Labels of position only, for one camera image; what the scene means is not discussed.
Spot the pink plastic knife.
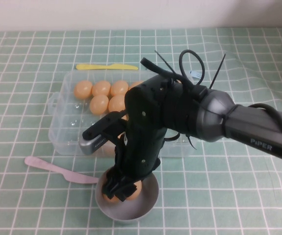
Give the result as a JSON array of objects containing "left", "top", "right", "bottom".
[{"left": 24, "top": 156, "right": 100, "bottom": 185}]

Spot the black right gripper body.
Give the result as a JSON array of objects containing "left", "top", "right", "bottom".
[{"left": 115, "top": 121, "right": 168, "bottom": 178}]

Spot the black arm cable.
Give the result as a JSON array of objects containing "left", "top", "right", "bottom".
[{"left": 250, "top": 103, "right": 282, "bottom": 190}]

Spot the grey round bowl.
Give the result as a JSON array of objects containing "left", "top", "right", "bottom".
[{"left": 95, "top": 168, "right": 160, "bottom": 221}]

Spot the green white checkered tablecloth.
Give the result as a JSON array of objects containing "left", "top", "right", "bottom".
[{"left": 0, "top": 27, "right": 282, "bottom": 235}]

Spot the yellow plastic knife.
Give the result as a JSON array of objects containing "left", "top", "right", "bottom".
[{"left": 76, "top": 64, "right": 139, "bottom": 71}]

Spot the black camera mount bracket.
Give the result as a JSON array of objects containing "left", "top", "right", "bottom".
[{"left": 81, "top": 110, "right": 129, "bottom": 138}]

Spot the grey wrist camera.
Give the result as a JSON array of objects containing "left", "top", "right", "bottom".
[{"left": 78, "top": 136, "right": 108, "bottom": 156}]

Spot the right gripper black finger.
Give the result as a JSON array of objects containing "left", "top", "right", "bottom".
[
  {"left": 107, "top": 170, "right": 144, "bottom": 185},
  {"left": 102, "top": 180, "right": 137, "bottom": 203}
]

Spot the black looped cable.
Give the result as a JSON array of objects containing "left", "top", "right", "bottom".
[{"left": 179, "top": 49, "right": 205, "bottom": 86}]

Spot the clear plastic egg box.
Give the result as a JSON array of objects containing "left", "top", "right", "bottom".
[{"left": 48, "top": 70, "right": 198, "bottom": 159}]

